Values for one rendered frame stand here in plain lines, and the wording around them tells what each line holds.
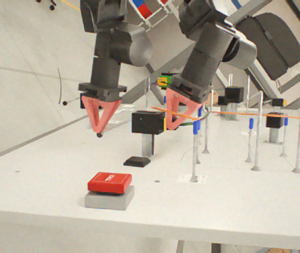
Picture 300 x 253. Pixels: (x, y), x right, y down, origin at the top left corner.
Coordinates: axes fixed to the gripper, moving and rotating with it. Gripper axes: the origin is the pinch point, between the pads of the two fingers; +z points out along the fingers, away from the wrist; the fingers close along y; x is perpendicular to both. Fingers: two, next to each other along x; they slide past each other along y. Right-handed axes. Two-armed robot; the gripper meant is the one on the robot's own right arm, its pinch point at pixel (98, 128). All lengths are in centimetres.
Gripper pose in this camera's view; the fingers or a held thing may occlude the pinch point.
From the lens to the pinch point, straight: 79.9
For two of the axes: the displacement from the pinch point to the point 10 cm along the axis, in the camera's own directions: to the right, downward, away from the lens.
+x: -9.3, -2.2, 3.1
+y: 3.5, -1.6, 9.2
